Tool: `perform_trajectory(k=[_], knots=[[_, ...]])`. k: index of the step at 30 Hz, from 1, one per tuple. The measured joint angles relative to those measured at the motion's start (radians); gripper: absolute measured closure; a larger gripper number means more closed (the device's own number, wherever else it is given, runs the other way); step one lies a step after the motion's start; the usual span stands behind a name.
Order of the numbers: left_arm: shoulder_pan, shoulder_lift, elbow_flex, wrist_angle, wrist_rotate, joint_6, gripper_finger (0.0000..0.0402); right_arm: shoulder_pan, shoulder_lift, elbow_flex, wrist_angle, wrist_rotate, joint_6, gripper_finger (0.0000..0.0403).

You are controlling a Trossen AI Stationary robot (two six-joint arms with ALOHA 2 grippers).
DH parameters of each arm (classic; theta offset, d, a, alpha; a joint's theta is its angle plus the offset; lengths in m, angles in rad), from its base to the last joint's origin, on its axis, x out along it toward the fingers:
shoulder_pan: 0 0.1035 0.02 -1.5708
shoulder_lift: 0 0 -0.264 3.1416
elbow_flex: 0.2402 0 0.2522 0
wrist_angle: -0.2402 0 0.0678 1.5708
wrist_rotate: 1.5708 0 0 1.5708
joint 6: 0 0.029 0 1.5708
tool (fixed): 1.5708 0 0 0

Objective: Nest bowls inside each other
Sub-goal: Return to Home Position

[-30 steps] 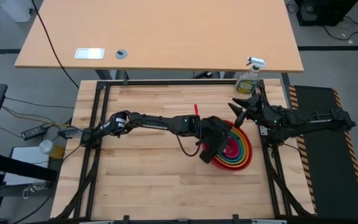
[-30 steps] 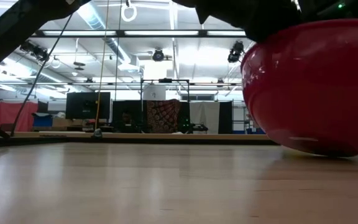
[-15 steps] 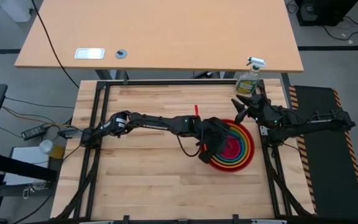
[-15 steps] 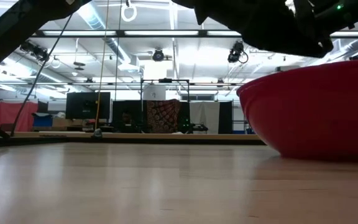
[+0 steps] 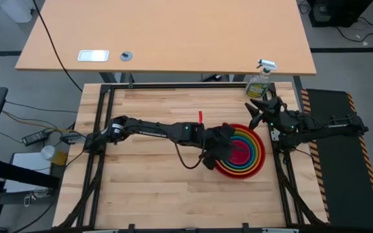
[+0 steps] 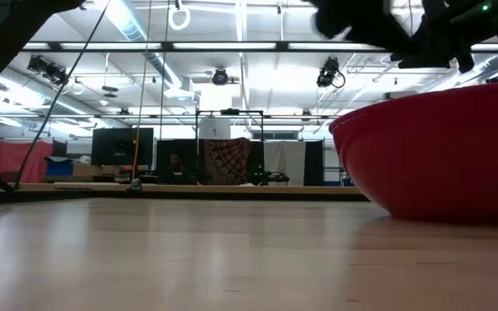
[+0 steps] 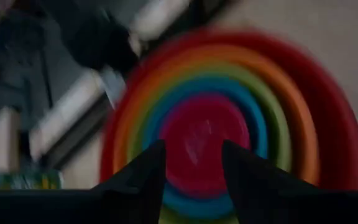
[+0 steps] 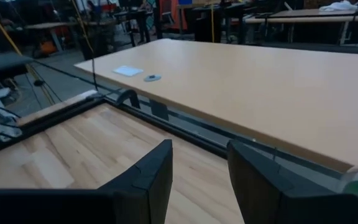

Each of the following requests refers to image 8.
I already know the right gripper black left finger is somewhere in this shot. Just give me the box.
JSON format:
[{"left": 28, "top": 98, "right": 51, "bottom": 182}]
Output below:
[{"left": 98, "top": 139, "right": 174, "bottom": 224}]

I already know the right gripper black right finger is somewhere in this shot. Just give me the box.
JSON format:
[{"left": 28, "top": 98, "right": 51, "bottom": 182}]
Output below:
[{"left": 226, "top": 139, "right": 334, "bottom": 224}]

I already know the large beige table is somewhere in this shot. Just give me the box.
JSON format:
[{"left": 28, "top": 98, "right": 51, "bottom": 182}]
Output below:
[{"left": 73, "top": 37, "right": 358, "bottom": 174}]

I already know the grey round disc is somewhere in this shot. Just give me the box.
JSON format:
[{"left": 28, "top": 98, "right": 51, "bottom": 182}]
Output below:
[{"left": 143, "top": 73, "right": 162, "bottom": 83}]

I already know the white paper sheet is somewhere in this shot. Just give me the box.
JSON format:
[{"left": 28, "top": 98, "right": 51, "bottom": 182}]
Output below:
[{"left": 112, "top": 65, "right": 144, "bottom": 77}]

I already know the long wooden bench table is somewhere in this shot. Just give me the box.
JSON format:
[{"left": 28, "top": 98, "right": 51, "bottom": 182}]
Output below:
[{"left": 244, "top": 8, "right": 358, "bottom": 25}]

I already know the dark grey flat panel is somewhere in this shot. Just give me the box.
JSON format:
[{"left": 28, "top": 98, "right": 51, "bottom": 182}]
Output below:
[{"left": 0, "top": 52, "right": 34, "bottom": 84}]

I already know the crumpled white cloth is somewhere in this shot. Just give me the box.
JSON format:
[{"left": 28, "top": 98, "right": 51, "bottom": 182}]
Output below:
[{"left": 318, "top": 0, "right": 358, "bottom": 13}]

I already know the yellow hanging cord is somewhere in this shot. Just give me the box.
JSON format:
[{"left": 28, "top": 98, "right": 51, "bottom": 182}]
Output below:
[{"left": 70, "top": 0, "right": 99, "bottom": 93}]

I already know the yellow rope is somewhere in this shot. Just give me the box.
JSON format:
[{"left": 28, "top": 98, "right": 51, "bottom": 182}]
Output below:
[{"left": 0, "top": 0, "right": 57, "bottom": 106}]

